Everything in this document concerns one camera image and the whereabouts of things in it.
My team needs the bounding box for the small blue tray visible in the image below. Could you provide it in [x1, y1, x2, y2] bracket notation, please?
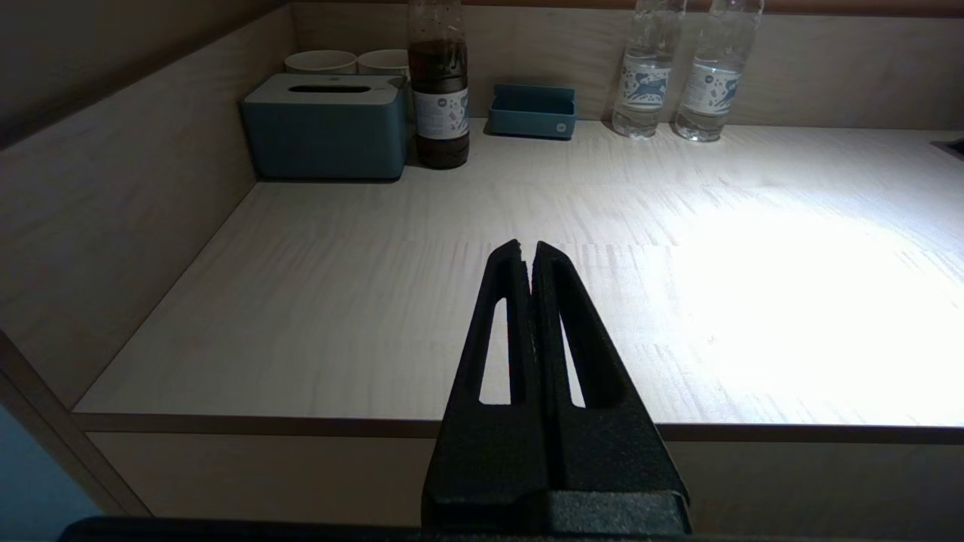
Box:
[488, 84, 577, 141]

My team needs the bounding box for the dark tea bottle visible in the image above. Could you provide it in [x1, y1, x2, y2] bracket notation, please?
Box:
[408, 0, 471, 169]

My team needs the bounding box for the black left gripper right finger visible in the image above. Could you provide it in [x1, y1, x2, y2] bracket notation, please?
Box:
[531, 241, 691, 532]

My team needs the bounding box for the clear water bottle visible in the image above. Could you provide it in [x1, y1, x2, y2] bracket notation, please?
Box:
[612, 0, 686, 139]
[674, 0, 764, 143]

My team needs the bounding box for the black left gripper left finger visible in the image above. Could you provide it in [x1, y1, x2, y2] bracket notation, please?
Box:
[422, 239, 545, 528]

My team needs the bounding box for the white ceramic cup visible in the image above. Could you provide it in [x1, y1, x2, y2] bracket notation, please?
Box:
[357, 49, 411, 80]
[285, 50, 358, 75]

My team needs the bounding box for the blue-grey tissue box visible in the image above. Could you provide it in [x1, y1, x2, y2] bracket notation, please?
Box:
[241, 73, 409, 181]

